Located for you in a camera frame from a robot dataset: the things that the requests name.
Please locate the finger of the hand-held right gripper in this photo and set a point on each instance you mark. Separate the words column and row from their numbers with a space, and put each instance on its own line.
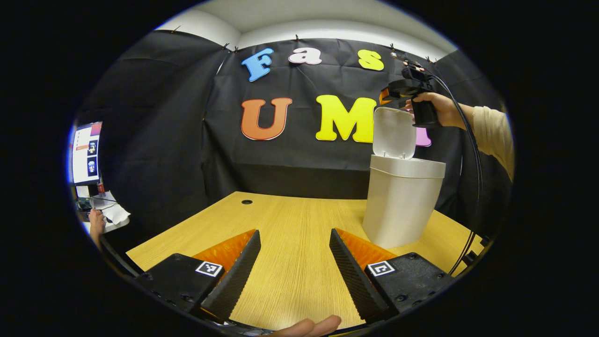
column 385, row 97

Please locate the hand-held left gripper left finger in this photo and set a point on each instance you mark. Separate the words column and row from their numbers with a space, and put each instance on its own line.
column 234, row 281

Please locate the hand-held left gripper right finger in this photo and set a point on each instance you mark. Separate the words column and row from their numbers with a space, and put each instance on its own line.
column 355, row 281

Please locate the white desktop garbage bin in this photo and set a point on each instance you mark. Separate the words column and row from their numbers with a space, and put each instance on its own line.
column 400, row 206

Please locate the wooden desktop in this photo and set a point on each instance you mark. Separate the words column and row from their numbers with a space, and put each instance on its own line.
column 290, row 234

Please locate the white side table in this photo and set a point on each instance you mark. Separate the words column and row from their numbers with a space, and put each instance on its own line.
column 114, row 215

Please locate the black backdrop cloth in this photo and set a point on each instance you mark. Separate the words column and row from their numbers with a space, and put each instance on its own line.
column 154, row 140

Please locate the computer monitor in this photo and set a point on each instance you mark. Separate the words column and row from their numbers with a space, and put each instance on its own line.
column 85, row 154

